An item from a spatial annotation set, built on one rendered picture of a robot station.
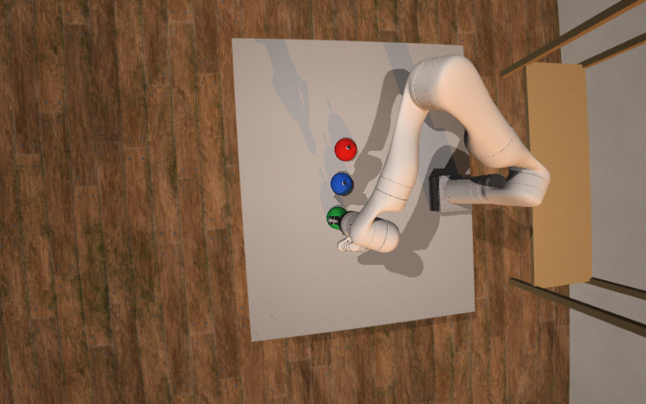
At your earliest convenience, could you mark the green bell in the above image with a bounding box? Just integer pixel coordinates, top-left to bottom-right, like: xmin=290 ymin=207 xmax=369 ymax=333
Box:
xmin=326 ymin=207 xmax=347 ymax=229

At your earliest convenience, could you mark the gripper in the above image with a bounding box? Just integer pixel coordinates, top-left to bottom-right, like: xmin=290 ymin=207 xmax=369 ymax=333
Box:
xmin=328 ymin=211 xmax=351 ymax=235

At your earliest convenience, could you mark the red bell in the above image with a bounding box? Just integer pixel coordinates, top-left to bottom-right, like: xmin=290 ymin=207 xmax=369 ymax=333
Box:
xmin=334 ymin=138 xmax=357 ymax=161

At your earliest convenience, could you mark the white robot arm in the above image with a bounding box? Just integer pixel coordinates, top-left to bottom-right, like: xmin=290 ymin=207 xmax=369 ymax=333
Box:
xmin=337 ymin=55 xmax=550 ymax=253

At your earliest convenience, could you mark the blue dome bell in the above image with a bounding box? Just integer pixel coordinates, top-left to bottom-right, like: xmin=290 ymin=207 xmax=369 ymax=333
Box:
xmin=331 ymin=173 xmax=352 ymax=195

